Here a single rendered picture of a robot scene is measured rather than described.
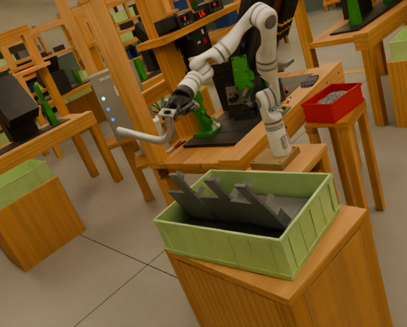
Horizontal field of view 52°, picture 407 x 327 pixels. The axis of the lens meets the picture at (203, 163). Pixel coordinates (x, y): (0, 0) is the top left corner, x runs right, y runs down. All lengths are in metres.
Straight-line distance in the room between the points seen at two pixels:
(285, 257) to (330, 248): 0.21
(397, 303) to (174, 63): 1.85
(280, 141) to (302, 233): 0.67
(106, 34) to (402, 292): 2.07
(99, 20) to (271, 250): 1.54
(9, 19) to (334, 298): 11.80
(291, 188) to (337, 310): 0.49
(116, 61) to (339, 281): 1.58
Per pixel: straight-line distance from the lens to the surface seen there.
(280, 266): 1.44
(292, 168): 2.00
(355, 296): 1.76
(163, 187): 2.64
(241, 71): 2.69
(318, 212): 1.57
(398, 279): 2.58
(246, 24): 1.75
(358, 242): 1.70
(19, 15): 12.79
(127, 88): 2.42
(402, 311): 2.41
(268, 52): 1.79
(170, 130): 1.48
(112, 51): 2.40
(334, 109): 2.49
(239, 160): 2.13
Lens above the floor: 1.74
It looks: 22 degrees down
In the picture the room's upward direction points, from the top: 21 degrees counter-clockwise
